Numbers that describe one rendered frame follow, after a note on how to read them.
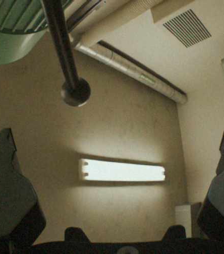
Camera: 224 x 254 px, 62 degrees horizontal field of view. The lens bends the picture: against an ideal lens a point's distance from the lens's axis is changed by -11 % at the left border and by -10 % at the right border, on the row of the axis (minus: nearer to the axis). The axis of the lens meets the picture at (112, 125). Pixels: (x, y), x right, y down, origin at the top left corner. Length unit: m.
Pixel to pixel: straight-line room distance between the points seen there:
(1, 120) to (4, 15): 1.39
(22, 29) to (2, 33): 0.03
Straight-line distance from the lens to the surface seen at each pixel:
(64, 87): 0.23
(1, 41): 0.28
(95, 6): 1.83
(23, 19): 0.26
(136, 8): 1.77
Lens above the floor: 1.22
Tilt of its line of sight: 42 degrees up
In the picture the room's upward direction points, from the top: 110 degrees counter-clockwise
